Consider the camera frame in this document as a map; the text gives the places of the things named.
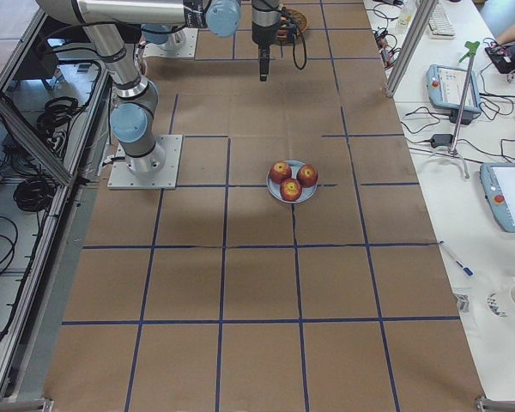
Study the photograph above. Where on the red apple plate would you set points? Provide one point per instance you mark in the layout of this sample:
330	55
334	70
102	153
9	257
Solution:
290	190
280	171

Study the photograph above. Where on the blue teach pendant far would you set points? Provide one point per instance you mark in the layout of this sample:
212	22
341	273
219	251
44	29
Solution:
445	87

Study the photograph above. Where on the black power adapter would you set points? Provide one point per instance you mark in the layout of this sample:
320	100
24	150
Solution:
441	140

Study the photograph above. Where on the red apple plate side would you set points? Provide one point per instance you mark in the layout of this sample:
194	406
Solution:
307	176

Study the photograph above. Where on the green-tipped metal stand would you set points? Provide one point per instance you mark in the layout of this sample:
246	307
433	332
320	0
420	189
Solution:
471	47

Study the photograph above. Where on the red apple plate back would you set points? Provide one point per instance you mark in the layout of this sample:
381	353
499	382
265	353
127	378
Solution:
280	171

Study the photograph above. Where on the blue teach pendant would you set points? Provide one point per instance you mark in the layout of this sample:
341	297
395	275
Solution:
498	182
445	87

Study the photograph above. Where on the light blue plate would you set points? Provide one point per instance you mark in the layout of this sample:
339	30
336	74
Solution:
306	192

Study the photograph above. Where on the blue teach pendant near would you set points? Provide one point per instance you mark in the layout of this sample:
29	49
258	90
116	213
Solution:
498	182

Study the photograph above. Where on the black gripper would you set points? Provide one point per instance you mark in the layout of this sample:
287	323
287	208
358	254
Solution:
262	35

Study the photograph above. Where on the clear plastic bottle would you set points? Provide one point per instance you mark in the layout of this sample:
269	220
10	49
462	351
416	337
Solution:
405	16

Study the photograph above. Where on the white keyboard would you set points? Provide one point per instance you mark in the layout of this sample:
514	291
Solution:
440	26

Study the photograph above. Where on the red apple plate front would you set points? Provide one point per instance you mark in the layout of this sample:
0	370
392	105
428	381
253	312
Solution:
290	190

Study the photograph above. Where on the aluminium frame post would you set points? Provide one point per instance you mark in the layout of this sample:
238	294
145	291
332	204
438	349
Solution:
410	43

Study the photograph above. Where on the white blue pen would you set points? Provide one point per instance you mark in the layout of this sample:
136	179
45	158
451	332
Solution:
463	267

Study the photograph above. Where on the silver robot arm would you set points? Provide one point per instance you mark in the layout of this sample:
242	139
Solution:
131	122
164	37

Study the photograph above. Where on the woven wicker basket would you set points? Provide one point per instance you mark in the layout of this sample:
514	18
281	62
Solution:
293	25

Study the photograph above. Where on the white mug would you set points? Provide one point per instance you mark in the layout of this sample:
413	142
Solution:
502	302

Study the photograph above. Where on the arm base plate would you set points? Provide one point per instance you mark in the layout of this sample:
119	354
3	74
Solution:
186	52
157	170

